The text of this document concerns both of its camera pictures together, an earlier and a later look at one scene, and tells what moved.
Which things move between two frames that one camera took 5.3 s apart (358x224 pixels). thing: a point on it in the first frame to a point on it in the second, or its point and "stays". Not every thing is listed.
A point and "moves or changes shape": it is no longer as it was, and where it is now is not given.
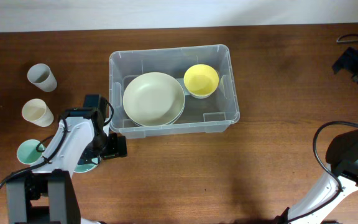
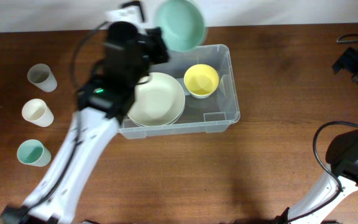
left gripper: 115,150 to 155,39
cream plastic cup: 36,111 stays
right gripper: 349,60 stays
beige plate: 153,99 stays
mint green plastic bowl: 83,168 moves or changes shape
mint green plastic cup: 27,151 stays
